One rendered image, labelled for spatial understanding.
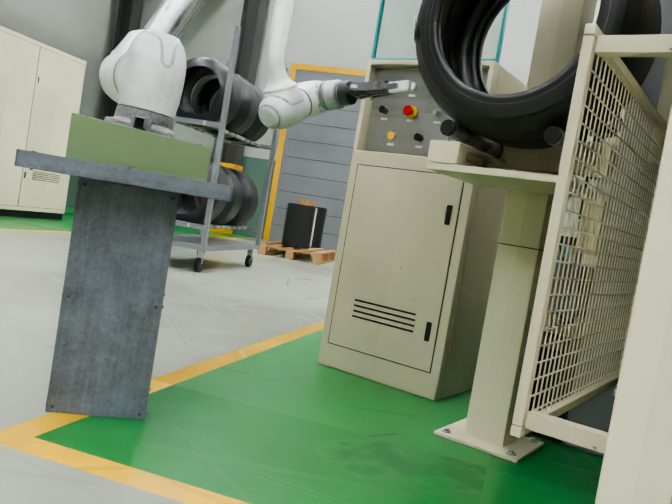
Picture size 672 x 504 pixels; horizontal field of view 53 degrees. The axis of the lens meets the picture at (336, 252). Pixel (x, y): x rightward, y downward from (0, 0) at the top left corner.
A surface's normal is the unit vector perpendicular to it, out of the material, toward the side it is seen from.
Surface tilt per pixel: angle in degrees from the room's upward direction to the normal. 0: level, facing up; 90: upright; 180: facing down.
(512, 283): 90
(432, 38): 93
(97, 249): 90
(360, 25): 90
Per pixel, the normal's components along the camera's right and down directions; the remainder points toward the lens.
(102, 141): 0.22, 0.09
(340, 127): -0.29, 0.00
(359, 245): -0.55, -0.05
